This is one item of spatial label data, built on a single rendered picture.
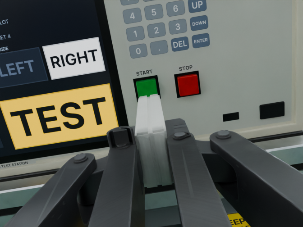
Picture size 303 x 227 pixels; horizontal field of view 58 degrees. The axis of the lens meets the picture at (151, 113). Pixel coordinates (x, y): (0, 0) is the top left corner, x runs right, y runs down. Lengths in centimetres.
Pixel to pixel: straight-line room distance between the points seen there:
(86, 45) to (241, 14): 14
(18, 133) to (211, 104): 19
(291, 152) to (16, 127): 26
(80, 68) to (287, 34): 19
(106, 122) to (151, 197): 8
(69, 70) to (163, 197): 15
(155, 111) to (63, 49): 13
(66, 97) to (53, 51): 4
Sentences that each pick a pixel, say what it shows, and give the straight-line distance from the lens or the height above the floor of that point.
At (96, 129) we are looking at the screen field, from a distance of 27.
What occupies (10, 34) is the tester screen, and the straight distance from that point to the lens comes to 27.
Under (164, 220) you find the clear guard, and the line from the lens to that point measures 27.
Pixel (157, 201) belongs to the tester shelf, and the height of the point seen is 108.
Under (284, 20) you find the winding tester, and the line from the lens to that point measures 28.
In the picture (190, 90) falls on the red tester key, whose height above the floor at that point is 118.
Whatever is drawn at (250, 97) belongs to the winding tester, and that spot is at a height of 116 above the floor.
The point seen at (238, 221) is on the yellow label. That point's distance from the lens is 27.
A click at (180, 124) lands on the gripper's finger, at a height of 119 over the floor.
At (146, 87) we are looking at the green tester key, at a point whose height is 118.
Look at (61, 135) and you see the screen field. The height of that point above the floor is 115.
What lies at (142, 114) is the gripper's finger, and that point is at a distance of 15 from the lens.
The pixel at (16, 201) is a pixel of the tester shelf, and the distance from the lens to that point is 30.
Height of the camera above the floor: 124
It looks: 19 degrees down
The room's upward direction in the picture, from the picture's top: 10 degrees counter-clockwise
